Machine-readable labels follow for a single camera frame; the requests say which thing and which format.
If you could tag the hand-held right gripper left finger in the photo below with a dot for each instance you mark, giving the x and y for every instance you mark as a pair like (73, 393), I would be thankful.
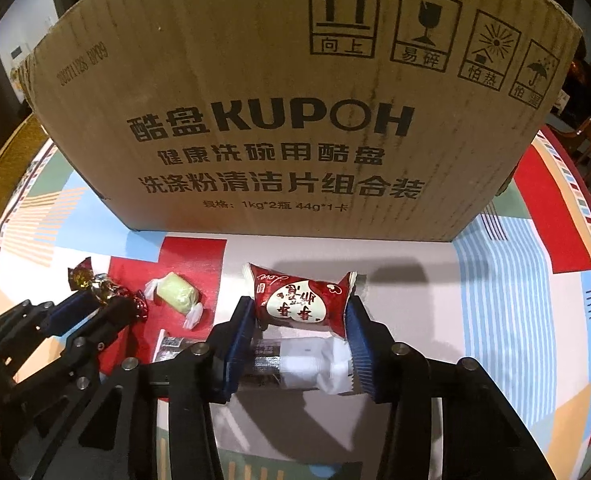
(240, 340)

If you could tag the brown foil twist candy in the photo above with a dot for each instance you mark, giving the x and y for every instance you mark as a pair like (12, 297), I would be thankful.
(103, 285)

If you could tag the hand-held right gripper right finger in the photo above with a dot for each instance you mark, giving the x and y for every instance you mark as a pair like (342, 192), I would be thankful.
(365, 350)

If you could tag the yellow woven box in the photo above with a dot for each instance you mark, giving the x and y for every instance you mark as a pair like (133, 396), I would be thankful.
(10, 170)

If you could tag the brown cardboard box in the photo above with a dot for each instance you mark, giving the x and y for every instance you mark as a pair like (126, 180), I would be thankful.
(275, 60)

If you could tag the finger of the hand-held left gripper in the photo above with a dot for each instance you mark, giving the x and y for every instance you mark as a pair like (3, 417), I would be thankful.
(113, 317)
(70, 307)

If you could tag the red white snack packet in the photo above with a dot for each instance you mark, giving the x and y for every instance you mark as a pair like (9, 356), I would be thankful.
(300, 300)

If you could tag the pale green wrapped candy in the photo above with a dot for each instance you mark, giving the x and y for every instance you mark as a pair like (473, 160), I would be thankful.
(175, 295)

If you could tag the white black wrapped bar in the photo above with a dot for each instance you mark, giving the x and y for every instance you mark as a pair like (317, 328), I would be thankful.
(305, 365)

